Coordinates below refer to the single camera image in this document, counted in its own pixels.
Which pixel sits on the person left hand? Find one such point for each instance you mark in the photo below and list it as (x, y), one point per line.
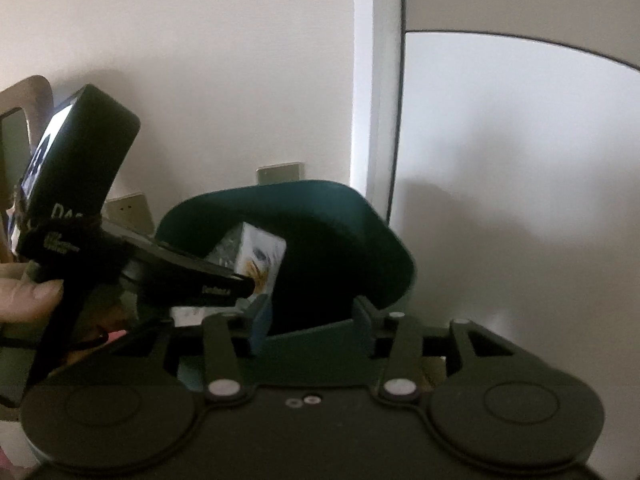
(21, 299)

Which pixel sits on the white wall socket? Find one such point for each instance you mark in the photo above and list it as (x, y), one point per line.
(132, 212)
(280, 173)

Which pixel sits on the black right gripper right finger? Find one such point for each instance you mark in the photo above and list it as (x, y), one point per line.
(394, 343)

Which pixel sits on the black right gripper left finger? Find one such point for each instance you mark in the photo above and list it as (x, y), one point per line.
(229, 341)

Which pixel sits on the white printed carton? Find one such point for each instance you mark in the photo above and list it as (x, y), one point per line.
(248, 251)

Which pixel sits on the green deer trash bin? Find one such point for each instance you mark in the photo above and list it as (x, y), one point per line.
(338, 249)

